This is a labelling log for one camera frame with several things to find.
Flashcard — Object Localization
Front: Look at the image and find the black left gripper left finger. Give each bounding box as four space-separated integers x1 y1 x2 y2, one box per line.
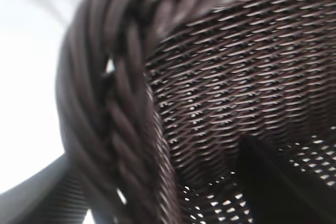
0 153 91 224

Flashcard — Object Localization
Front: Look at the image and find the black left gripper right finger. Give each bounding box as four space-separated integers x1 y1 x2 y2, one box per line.
235 137 333 224

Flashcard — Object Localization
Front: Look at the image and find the dark brown woven basket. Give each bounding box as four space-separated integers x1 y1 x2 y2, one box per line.
54 0 336 224

